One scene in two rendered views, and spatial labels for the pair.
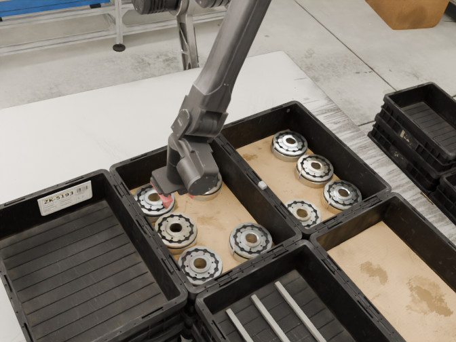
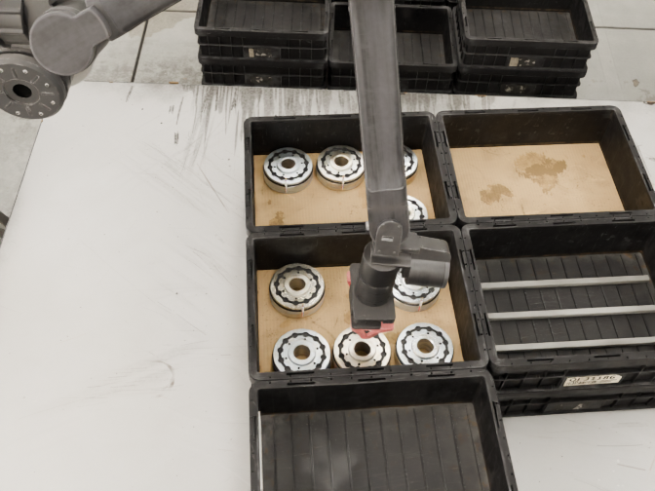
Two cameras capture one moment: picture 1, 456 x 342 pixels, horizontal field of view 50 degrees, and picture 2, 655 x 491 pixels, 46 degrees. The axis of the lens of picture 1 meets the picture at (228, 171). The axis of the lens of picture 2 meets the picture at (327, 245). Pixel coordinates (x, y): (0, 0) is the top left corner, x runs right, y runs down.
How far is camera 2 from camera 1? 82 cm
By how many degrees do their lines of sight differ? 36
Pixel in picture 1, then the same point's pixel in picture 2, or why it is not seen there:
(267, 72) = (89, 122)
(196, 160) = (429, 253)
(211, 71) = (388, 162)
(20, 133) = not seen: outside the picture
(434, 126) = (257, 16)
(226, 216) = not seen: hidden behind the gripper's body
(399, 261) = (492, 166)
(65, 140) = (56, 441)
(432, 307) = (553, 172)
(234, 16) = (382, 89)
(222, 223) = not seen: hidden behind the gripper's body
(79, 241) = (315, 472)
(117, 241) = (336, 427)
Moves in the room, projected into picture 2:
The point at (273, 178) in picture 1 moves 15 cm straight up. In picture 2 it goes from (326, 213) to (328, 165)
